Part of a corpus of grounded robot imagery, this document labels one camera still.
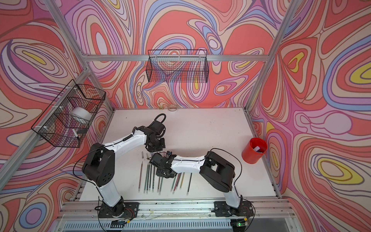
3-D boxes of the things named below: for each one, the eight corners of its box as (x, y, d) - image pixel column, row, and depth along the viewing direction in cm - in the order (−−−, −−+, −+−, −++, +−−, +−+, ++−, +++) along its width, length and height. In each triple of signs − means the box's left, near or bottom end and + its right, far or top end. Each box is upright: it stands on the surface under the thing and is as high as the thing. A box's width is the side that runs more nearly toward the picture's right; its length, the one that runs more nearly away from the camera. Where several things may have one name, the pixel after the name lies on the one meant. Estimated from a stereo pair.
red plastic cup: (244, 163, 92) (251, 153, 81) (240, 148, 99) (246, 137, 88) (262, 163, 92) (272, 153, 81) (256, 148, 99) (265, 137, 88)
